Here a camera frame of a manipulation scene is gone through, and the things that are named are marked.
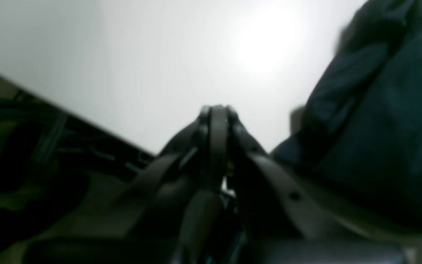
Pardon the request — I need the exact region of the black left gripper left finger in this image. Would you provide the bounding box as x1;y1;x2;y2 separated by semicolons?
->
22;105;221;264

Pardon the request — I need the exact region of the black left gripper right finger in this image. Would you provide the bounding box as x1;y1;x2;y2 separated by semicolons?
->
224;106;407;264

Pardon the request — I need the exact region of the dark long-sleeve shirt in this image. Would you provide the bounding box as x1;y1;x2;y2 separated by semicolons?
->
274;0;422;233

